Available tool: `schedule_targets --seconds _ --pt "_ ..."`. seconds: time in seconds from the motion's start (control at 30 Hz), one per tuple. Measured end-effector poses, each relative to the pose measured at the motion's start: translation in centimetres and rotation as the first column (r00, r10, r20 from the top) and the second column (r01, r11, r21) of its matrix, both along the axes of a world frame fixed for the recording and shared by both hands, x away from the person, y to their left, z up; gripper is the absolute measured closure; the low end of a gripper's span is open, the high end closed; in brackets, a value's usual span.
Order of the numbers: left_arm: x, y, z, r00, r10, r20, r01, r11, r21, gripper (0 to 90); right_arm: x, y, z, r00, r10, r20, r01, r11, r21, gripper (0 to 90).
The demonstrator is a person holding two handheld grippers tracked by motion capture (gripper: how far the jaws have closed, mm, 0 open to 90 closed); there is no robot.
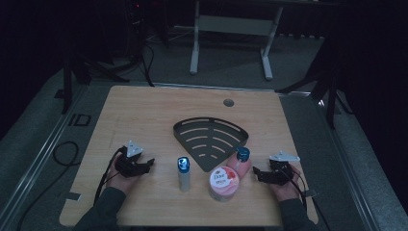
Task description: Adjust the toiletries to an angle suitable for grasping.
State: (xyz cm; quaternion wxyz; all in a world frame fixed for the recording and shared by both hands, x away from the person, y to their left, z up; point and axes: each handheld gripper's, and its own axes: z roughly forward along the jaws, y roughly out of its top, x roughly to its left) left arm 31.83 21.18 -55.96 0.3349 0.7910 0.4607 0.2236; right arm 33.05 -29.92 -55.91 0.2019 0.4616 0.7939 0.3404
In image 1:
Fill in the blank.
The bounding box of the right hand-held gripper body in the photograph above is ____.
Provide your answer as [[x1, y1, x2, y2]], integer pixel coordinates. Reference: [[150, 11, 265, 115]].
[[268, 150, 301, 187]]

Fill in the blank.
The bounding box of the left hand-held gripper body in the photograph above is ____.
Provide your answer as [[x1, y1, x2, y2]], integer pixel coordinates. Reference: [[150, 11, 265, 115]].
[[115, 140, 152, 178]]

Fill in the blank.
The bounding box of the pink bottle with blue pump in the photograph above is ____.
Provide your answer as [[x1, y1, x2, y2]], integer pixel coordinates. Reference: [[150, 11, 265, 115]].
[[225, 146, 253, 183]]

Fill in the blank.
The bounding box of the white bottle with blue cap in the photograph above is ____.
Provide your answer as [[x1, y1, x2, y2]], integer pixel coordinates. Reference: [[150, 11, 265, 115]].
[[176, 156, 191, 193]]

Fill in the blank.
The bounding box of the pink jar with printed lid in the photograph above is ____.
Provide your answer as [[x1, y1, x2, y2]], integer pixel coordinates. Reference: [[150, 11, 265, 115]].
[[208, 166, 241, 202]]

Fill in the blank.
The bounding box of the dark grey corner shelf tray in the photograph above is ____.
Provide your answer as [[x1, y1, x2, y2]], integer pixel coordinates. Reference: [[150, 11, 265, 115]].
[[172, 116, 250, 173]]

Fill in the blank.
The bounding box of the person's right hand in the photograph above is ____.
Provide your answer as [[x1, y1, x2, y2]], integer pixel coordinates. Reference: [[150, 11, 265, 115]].
[[270, 163, 305, 203]]

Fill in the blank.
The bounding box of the person's left hand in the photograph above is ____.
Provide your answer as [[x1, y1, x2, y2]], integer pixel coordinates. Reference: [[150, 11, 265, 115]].
[[105, 153, 142, 196]]

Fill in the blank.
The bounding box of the black tripod stand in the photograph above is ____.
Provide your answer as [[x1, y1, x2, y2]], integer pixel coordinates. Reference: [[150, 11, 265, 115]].
[[276, 35, 354, 130], [54, 52, 131, 116]]

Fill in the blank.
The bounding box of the dark equipment rack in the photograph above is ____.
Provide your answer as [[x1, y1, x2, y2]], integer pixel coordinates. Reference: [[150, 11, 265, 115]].
[[123, 0, 150, 64]]

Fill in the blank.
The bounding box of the right hand-held gripper cable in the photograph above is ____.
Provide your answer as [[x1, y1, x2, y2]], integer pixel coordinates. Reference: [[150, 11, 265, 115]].
[[281, 166, 310, 211]]

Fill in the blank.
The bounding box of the hand-held gripper cable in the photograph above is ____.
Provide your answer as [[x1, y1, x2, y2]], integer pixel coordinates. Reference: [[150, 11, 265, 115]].
[[93, 146, 127, 206], [281, 166, 310, 211]]

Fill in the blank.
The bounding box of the left hand-held gripper cable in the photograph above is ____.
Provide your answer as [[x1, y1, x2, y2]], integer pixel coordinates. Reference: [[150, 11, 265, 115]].
[[93, 146, 127, 206]]

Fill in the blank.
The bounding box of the metal floor rail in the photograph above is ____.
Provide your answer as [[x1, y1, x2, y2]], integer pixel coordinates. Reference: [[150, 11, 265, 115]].
[[316, 97, 386, 231], [153, 82, 313, 96], [0, 84, 90, 227]]

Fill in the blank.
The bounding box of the black floor cable loop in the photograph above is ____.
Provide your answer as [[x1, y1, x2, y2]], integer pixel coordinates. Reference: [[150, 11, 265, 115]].
[[14, 141, 82, 231]]

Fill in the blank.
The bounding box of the black rack cable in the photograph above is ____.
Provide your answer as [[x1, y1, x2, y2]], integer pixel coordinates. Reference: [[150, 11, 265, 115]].
[[140, 41, 156, 88]]

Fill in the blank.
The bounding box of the white desk frame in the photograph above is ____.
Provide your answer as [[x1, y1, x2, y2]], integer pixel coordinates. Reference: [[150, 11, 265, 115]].
[[189, 0, 285, 82]]

